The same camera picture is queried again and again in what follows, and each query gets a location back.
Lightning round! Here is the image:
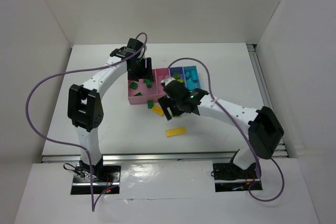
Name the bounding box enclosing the yellow short lego brick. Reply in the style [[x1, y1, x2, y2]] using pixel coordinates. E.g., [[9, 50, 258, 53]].
[[152, 105, 164, 116]]

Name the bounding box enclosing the dark green square lego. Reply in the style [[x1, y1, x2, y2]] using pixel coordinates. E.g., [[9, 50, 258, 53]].
[[147, 101, 154, 109]]

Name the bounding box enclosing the small dark green lego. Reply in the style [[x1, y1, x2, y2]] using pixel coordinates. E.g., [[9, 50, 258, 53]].
[[130, 82, 138, 90]]

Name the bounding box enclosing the small cyan lego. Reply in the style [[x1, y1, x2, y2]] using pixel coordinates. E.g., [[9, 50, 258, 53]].
[[191, 70, 198, 81]]

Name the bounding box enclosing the yellow long lego plate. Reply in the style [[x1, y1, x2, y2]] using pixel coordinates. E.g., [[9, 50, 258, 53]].
[[166, 127, 186, 137]]

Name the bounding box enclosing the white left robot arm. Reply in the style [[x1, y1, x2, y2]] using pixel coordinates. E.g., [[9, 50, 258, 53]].
[[67, 38, 154, 177]]

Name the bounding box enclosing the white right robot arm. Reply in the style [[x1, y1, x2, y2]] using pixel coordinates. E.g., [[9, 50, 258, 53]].
[[159, 77, 284, 170]]

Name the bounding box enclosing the small pink bin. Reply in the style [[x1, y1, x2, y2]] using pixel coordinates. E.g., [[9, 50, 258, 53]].
[[155, 68, 170, 99]]

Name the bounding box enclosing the large pink bin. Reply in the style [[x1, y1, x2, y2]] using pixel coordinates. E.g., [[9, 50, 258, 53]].
[[128, 79, 158, 105]]

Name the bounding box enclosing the light blue bin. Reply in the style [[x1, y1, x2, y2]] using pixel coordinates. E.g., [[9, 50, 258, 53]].
[[183, 66, 201, 91]]

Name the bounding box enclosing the dark blue bin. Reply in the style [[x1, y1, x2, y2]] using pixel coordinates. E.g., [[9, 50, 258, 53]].
[[169, 67, 185, 83]]

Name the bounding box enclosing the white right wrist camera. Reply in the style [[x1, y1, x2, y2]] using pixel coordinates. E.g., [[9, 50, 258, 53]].
[[161, 77, 176, 87]]

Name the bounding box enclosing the aluminium front rail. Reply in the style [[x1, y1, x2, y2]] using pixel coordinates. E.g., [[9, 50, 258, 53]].
[[41, 152, 235, 163]]

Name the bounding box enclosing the aluminium rail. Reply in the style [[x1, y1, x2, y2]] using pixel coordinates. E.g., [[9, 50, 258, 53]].
[[41, 152, 235, 163], [246, 44, 288, 158]]

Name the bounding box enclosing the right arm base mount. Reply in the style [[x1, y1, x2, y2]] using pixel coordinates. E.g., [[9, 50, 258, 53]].
[[211, 152, 263, 193]]

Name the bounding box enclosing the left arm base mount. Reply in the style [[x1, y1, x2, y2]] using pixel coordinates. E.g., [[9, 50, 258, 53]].
[[63, 163, 121, 195]]

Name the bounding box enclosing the aluminium right rail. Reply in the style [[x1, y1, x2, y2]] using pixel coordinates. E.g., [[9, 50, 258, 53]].
[[246, 44, 288, 158]]

